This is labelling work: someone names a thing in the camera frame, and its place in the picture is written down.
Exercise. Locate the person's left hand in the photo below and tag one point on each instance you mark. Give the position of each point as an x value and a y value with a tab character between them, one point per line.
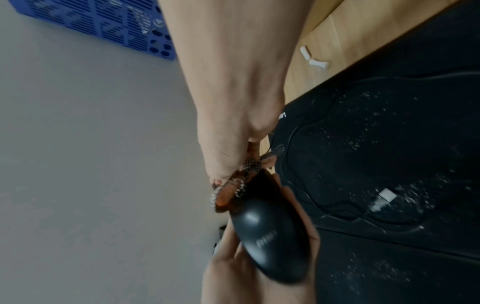
232	282

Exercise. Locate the person's right hand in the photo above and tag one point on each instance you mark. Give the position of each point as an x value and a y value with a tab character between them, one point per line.
236	89

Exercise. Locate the black mouse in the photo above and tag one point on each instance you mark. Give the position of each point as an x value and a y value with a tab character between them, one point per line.
270	237

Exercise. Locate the pink cleaning cloth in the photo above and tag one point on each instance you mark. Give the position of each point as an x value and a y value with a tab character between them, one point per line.
228	193

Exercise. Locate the black mouse pad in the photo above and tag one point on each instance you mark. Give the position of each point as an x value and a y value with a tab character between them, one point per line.
375	133
375	282

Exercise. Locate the small white twist tie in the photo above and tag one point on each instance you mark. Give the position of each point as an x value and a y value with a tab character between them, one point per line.
318	63

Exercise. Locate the blue rack with holes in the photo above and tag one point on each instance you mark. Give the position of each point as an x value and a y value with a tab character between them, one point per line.
112	26

